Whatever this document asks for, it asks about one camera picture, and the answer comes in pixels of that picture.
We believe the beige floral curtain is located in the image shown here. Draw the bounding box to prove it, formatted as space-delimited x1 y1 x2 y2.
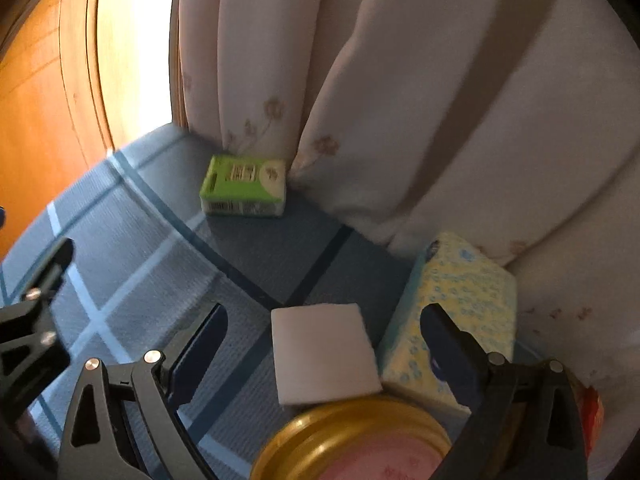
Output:
169 0 640 461

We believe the round gold tin pink lid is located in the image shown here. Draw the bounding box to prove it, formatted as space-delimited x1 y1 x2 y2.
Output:
250 394 451 479

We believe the green tissue packet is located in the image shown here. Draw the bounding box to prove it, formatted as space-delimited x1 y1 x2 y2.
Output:
200 154 286 218

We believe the yellow patterned tissue box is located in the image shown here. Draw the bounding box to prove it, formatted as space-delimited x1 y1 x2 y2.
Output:
376 232 516 418

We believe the white foam sponge block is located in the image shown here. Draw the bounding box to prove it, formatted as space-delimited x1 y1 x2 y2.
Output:
271 304 382 406

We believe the orange wooden cabinet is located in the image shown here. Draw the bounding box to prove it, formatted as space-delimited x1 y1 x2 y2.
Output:
1 0 114 252

